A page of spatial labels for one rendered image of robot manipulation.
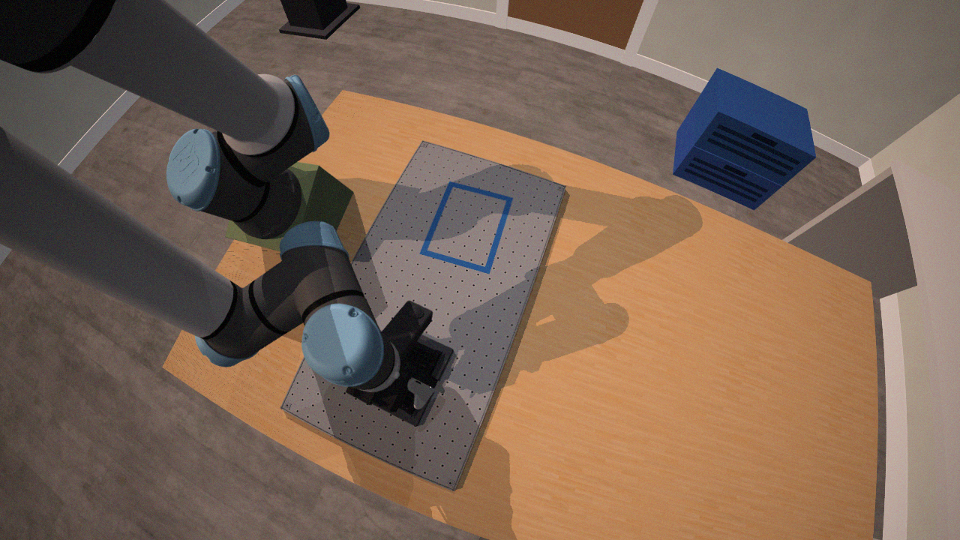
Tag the blue tape outline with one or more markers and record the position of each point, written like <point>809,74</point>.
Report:
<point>496,241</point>

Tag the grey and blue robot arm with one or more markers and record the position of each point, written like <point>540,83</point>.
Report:
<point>149,48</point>

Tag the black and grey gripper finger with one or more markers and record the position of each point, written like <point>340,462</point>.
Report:
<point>423,391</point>

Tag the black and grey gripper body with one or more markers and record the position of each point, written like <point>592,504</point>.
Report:
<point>387,399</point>

